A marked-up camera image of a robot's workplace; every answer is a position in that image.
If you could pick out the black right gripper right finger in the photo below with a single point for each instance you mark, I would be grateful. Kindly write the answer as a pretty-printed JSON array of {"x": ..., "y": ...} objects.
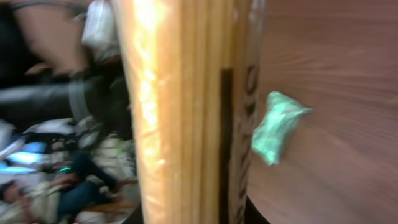
[{"x": 252, "y": 215}]

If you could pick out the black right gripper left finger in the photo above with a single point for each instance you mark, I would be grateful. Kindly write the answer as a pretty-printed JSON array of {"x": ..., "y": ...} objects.
[{"x": 136, "y": 217}]

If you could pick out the teal snack packet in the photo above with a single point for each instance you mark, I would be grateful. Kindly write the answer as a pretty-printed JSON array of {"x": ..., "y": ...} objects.
[{"x": 283, "y": 114}]

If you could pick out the orange spaghetti pasta packet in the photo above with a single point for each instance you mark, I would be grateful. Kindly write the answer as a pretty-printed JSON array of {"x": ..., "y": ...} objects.
[{"x": 192, "y": 70}]

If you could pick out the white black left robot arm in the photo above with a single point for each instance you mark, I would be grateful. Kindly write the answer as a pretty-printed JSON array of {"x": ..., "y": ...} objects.
[{"x": 60, "y": 60}]

